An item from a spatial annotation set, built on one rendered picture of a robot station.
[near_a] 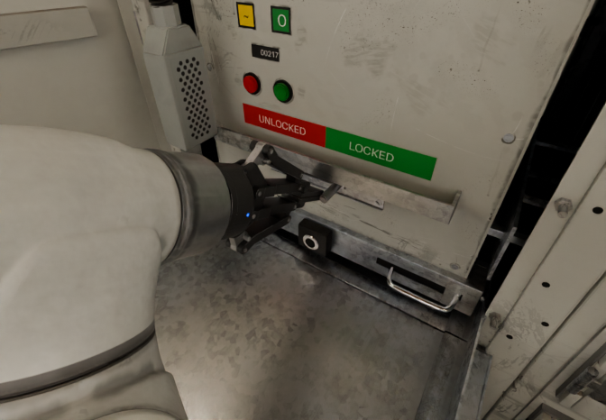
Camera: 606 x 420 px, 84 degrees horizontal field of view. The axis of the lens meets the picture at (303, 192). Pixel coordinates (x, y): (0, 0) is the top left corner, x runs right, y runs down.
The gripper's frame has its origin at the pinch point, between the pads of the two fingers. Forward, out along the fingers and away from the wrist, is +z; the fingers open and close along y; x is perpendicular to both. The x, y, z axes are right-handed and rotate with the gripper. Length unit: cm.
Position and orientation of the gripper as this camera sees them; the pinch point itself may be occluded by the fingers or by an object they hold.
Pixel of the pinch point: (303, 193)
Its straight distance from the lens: 48.3
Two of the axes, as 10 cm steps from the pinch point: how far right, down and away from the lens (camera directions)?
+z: 4.7, -0.4, 8.8
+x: 8.4, 3.3, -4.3
